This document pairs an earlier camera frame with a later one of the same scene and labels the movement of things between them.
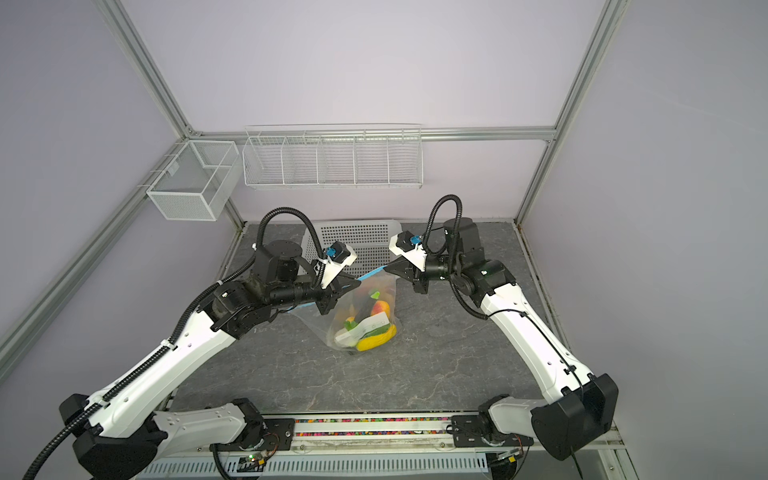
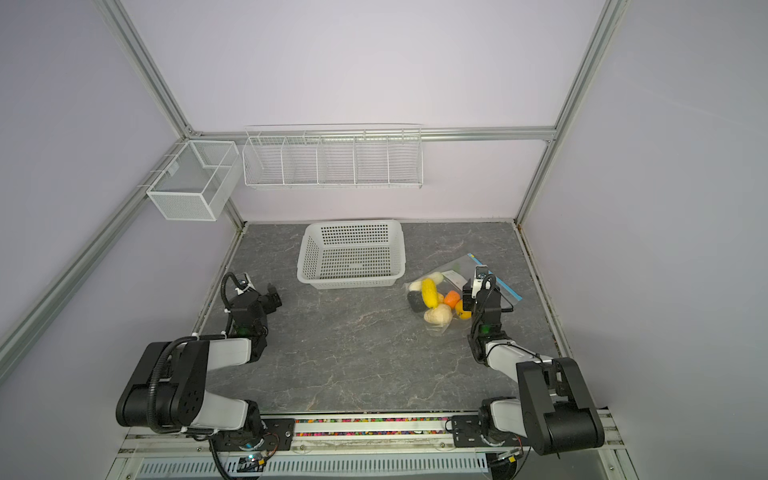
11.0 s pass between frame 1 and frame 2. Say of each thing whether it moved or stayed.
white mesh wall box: stayed
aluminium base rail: stayed
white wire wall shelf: stayed
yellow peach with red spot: moved
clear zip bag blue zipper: moved
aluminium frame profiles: stayed
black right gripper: moved
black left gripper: moved
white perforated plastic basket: stayed
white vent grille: stayed
